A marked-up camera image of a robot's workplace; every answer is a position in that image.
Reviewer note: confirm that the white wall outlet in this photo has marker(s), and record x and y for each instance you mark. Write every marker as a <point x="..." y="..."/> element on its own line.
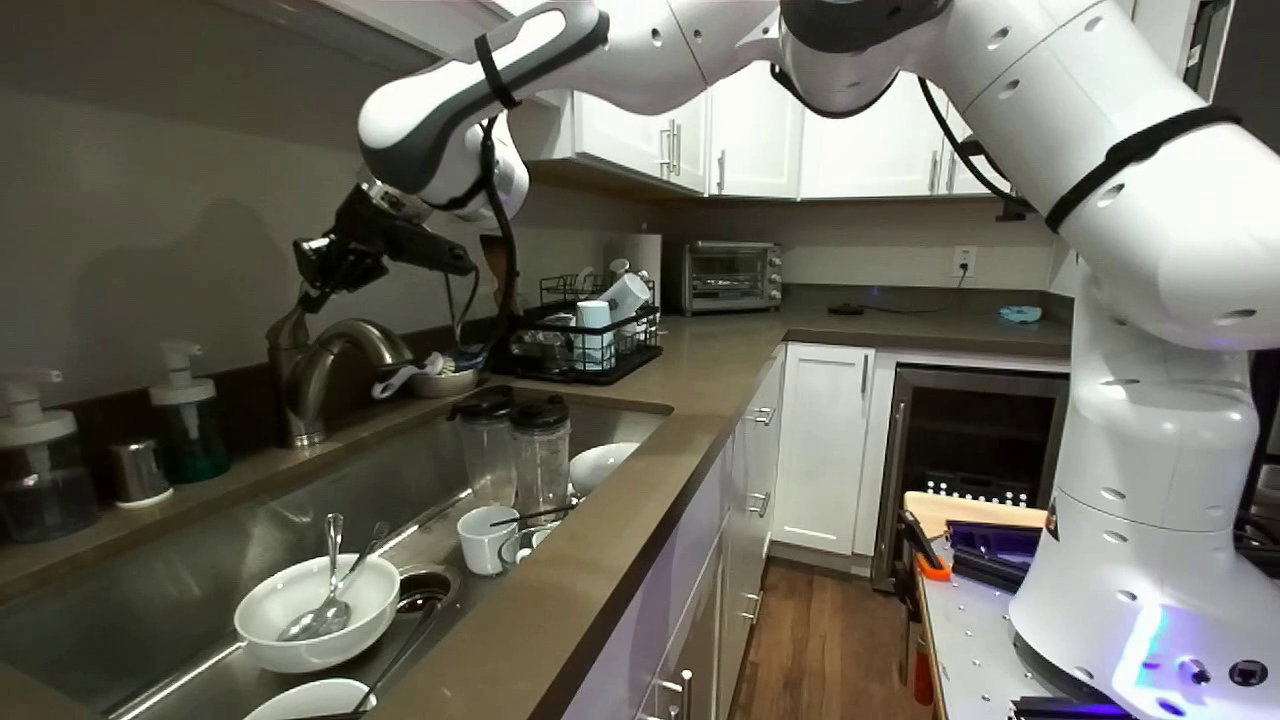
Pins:
<point x="963" y="263"/>

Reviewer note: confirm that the wooden block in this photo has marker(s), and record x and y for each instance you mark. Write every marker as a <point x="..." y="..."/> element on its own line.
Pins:
<point x="973" y="512"/>

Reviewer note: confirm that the stainless steel sink basin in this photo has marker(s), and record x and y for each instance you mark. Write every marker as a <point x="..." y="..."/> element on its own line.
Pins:
<point x="161" y="613"/>

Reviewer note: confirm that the black beverage cooler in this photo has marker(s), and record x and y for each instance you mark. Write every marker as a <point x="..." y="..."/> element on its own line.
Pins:
<point x="964" y="440"/>

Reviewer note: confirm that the metal kitchen utensil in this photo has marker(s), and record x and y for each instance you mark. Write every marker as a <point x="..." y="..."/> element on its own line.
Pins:
<point x="535" y="536"/>

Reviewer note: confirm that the small dish with sponge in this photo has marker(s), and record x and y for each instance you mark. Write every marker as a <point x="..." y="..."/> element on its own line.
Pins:
<point x="443" y="377"/>

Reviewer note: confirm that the wooden spatula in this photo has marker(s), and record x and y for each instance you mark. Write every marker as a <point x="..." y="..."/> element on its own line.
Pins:
<point x="492" y="273"/>

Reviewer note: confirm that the white lower cabinet door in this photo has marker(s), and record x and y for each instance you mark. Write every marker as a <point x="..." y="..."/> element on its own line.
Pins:
<point x="826" y="446"/>

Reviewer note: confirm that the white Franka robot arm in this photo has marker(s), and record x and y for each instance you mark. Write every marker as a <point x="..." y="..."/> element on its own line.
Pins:
<point x="1146" y="202"/>

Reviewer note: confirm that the dark blue tool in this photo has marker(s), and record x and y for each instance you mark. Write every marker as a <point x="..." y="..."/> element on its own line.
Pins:
<point x="993" y="553"/>

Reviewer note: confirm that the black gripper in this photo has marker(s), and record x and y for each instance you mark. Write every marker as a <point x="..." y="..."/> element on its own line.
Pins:
<point x="365" y="235"/>

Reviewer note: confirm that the black ladle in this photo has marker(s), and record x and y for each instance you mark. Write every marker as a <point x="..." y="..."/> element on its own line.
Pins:
<point x="424" y="593"/>

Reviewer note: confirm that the white plate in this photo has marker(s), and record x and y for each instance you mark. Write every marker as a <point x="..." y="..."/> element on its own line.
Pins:
<point x="307" y="703"/>

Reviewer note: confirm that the small black object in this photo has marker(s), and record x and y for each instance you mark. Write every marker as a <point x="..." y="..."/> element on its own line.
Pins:
<point x="845" y="311"/>

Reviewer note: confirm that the black dish rack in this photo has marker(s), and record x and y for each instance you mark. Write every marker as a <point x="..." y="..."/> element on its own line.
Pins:
<point x="535" y="360"/>

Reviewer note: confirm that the small white cup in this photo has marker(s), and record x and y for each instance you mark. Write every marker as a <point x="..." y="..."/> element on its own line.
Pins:
<point x="482" y="546"/>

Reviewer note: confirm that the white upper cabinet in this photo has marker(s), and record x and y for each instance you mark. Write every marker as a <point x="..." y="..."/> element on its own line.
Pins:
<point x="866" y="144"/>
<point x="627" y="135"/>

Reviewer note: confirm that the green soap dispenser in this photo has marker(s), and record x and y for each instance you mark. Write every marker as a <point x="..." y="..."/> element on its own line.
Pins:
<point x="190" y="433"/>

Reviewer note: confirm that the black camera on stand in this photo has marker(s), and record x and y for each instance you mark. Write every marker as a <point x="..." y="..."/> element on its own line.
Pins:
<point x="1012" y="206"/>

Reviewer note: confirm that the large white bowl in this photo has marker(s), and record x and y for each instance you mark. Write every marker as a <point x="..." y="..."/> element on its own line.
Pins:
<point x="266" y="646"/>

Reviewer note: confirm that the white shallow bowl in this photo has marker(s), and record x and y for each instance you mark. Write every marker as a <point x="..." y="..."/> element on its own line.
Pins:
<point x="602" y="466"/>

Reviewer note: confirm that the chrome faucet spout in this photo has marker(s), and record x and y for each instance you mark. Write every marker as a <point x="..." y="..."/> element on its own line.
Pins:
<point x="350" y="337"/>

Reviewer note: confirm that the small blue bowl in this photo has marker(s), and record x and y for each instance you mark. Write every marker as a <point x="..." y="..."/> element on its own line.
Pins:
<point x="1021" y="312"/>

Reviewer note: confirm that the white container in rack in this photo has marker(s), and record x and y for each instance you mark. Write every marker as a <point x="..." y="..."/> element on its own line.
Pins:
<point x="627" y="295"/>

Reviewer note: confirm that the silver toaster oven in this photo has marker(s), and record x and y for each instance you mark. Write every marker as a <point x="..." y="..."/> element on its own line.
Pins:
<point x="727" y="277"/>

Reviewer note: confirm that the white under-counter cabinets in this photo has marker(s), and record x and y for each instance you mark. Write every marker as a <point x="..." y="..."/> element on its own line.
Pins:
<point x="744" y="507"/>

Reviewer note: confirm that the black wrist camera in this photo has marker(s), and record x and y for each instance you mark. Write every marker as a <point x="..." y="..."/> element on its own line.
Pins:
<point x="443" y="248"/>

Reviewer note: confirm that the metal spoon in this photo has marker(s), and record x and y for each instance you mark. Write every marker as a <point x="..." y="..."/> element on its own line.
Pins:
<point x="324" y="616"/>

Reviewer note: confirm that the clear soap dispenser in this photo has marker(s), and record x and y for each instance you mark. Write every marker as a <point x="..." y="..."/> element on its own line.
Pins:
<point x="42" y="483"/>

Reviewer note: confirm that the small metal cup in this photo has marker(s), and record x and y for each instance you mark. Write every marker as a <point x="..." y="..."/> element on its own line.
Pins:
<point x="138" y="474"/>

